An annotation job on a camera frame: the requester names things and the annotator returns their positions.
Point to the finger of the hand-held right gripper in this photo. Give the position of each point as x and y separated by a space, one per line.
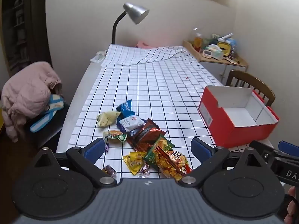
261 146
288 147

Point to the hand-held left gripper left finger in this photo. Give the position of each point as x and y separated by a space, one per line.
94 150

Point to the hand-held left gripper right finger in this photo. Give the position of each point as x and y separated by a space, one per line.
201 149

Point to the dark candy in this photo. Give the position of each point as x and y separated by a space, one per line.
109 170

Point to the burger print snack packet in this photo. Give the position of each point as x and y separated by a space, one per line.
114 135

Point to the red cardboard box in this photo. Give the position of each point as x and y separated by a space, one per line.
215 121

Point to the large orange red snack packet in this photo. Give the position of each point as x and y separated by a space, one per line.
172 165

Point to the pale yellow snack packet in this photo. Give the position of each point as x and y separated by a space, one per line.
107 118

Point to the green yellow chip packet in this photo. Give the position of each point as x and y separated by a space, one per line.
165 143

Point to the pale blue snack packet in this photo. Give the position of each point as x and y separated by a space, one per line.
130 122

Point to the green snack packet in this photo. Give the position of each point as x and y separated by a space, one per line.
150 157

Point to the clear small snack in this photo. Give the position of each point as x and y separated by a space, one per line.
144 171

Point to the red brown foil packet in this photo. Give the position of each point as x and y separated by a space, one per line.
147 135

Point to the person's right hand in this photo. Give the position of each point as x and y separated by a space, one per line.
295 212

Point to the tiny purple candy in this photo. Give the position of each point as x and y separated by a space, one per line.
107 147

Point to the dark chair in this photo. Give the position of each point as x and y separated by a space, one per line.
46 137

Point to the blue white striped cloth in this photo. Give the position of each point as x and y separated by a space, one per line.
50 112

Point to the brown wooden chair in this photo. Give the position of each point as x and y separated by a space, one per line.
252 78

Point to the white checkered tablecloth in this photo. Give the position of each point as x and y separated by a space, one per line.
151 86

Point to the grey wooden top cabinet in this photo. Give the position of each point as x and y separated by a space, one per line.
215 68

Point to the pink padded jacket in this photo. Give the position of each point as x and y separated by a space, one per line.
28 91

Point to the colourful paper leaflet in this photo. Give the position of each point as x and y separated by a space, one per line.
231 60

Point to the white paper pack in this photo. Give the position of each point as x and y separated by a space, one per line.
99 57

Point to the white digital timer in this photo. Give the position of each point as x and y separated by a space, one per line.
207 53

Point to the pale green tissue pack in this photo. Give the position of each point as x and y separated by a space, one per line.
217 52

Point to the yellow tissue box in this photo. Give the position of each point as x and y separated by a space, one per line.
224 47

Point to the orange drink bottle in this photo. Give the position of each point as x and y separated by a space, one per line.
198 42

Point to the silver desk lamp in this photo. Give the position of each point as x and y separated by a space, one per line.
136 12

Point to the dark bookshelf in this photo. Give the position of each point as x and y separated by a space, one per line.
18 23

